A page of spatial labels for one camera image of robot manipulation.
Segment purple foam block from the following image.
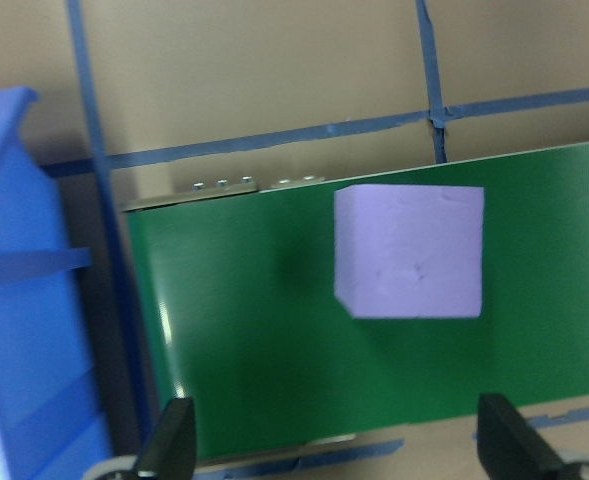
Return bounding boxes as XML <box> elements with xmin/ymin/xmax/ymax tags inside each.
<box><xmin>333</xmin><ymin>184</ymin><xmax>486</xmax><ymax>321</ymax></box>

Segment green conveyor belt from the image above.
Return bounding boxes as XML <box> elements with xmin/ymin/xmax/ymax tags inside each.
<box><xmin>121</xmin><ymin>139</ymin><xmax>589</xmax><ymax>464</ymax></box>

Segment blue plastic storage bin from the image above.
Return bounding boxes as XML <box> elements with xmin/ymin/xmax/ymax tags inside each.
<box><xmin>0</xmin><ymin>85</ymin><xmax>115</xmax><ymax>480</ymax></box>

